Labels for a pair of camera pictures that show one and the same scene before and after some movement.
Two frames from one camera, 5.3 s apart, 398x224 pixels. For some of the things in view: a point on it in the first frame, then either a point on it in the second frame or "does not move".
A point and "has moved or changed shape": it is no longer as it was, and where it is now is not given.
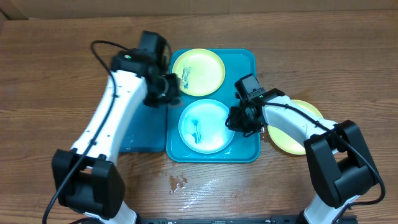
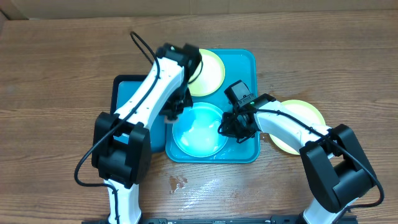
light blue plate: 203,126 has moved or changed shape
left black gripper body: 168,93 -> 182,99
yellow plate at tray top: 201,71 does not move
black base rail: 349,219 does not move
